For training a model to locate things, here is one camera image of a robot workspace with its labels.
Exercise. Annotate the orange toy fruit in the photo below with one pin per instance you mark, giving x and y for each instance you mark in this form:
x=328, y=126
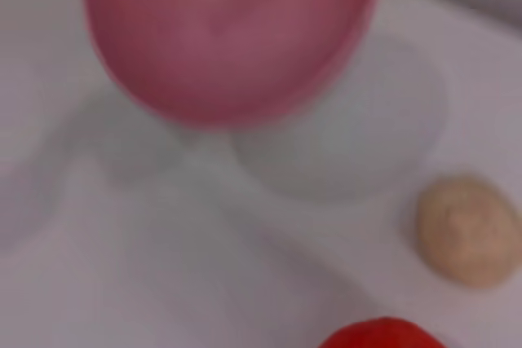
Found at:
x=383, y=336

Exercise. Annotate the pink plastic bowl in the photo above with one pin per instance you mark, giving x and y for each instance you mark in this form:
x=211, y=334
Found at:
x=232, y=38

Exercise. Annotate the beige toy bun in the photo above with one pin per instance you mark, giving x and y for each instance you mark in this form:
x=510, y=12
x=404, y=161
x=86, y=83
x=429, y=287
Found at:
x=469, y=232

